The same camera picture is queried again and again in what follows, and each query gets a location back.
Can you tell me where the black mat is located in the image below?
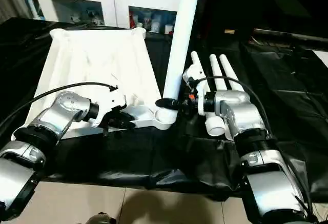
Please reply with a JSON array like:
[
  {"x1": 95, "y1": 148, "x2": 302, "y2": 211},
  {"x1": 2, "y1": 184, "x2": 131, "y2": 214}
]
[{"x1": 0, "y1": 18, "x2": 328, "y2": 201}]

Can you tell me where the white plastic table top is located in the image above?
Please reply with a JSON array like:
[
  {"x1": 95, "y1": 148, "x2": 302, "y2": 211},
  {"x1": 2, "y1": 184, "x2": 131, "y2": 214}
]
[{"x1": 25, "y1": 28, "x2": 178, "y2": 140}]

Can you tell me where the black metal rail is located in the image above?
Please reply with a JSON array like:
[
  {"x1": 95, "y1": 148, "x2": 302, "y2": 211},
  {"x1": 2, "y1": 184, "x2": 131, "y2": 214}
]
[{"x1": 251, "y1": 28, "x2": 328, "y2": 46}]

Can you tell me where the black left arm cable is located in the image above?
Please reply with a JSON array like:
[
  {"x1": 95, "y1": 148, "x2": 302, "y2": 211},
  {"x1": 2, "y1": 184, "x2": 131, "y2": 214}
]
[{"x1": 0, "y1": 82, "x2": 119, "y2": 132}]

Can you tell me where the white board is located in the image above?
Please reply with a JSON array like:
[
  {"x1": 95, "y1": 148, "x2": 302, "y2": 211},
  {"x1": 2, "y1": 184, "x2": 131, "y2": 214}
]
[{"x1": 314, "y1": 50, "x2": 328, "y2": 68}]

